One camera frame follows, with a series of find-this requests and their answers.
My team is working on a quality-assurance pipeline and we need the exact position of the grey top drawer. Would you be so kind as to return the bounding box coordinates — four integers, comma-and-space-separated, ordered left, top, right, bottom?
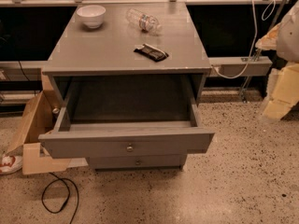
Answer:
39, 75, 214, 160

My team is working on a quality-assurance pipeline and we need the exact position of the grey drawer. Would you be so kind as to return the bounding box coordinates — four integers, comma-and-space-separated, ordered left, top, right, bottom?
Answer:
86, 154, 187, 169
39, 75, 214, 160

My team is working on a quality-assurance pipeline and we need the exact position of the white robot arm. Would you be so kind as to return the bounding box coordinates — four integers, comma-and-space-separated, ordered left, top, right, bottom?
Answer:
255, 2, 299, 120

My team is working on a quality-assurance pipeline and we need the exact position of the grey lower drawer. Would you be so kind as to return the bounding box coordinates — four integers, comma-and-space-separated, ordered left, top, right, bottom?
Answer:
86, 154, 187, 169

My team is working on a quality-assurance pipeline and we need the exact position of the grey wooden drawer cabinet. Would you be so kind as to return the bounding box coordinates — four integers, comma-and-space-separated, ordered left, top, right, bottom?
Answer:
41, 2, 213, 172

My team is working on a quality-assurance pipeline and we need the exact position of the black snack wrapper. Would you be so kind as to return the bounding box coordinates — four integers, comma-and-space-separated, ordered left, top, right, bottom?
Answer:
135, 44, 169, 62

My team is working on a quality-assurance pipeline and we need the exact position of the clear plastic water bottle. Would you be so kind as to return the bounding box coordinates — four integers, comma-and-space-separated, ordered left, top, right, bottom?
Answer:
126, 8, 162, 35

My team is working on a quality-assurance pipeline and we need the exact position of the white ceramic bowl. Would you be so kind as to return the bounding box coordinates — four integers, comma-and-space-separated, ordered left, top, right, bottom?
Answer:
77, 5, 106, 28

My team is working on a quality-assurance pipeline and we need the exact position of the brown cardboard box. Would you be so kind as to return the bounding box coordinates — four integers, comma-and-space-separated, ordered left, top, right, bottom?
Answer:
6, 73, 73, 175

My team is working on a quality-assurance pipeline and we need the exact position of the white and red shoe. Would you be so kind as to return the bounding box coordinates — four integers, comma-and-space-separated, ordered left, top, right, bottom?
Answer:
0, 154, 22, 175

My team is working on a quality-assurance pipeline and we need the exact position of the grey wall rail bracket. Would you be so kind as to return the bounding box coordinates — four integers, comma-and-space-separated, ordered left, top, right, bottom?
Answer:
209, 56, 272, 77

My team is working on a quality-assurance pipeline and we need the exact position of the white hanging cable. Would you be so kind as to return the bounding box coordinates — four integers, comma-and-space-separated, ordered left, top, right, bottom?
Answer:
212, 0, 278, 80

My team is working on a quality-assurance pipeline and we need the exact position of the black floor cable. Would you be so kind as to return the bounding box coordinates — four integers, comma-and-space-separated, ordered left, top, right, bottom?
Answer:
41, 172, 80, 224

